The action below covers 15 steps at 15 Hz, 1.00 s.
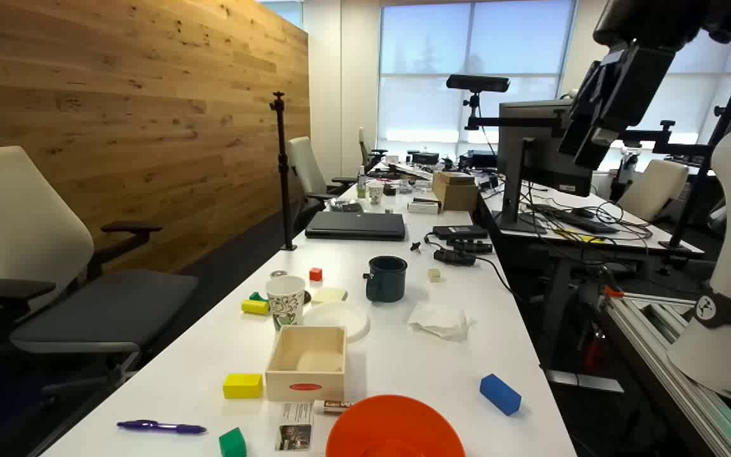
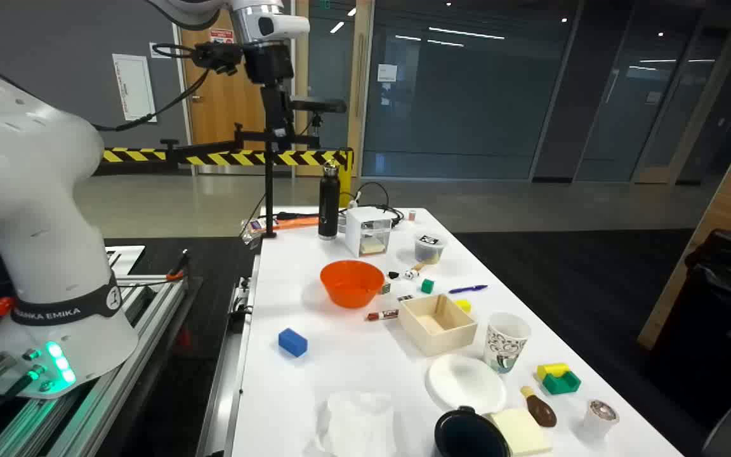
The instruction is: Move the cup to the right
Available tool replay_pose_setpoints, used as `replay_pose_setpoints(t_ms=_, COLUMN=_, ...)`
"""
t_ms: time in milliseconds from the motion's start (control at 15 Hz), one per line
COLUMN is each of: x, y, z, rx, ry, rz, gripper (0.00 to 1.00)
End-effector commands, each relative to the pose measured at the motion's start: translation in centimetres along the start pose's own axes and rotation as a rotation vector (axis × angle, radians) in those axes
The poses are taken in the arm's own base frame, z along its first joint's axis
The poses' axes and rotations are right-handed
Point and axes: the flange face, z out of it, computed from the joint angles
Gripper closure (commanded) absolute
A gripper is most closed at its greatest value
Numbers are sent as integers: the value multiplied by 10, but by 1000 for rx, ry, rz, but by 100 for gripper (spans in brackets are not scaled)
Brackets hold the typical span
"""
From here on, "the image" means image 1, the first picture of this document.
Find pale yellow flat piece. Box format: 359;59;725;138
311;286;351;306

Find dark green mug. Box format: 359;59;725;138
361;254;412;305

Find orange bowl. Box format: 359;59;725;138
324;393;467;457

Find black table cable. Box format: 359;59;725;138
469;252;514;295

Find blue block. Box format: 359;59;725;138
478;371;525;419

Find black keyboard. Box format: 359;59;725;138
529;201;620;237

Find empty white bowl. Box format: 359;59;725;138
300;303;374;343

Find aluminium mount rail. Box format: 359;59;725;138
600;293;731;457

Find black tripod pole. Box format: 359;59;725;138
267;88;300;254

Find wooden open box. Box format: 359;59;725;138
265;326;351;405

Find black side desk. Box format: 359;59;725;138
474;180;709;371

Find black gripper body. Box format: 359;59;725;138
557;37;682;172

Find clear plastic cup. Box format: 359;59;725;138
265;273;311;332

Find black table camera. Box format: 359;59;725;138
426;224;497;257

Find white grey office chair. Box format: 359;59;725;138
0;144;200;402

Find black stereo camera bar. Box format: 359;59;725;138
444;73;514;96

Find white crumpled tissue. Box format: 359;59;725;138
406;303;474;346

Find small black device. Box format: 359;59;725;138
431;247;478;270

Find blue pen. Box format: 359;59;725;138
115;416;208;438

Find cardboard box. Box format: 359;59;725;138
429;171;479;214

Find brown dry erase marker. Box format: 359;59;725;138
312;399;351;416

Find photo card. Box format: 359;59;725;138
274;402;314;454

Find small yellow block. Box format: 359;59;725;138
238;296;272;319

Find closed dark laptop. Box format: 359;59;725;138
303;207;409;243

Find large yellow block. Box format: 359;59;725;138
220;371;267;402

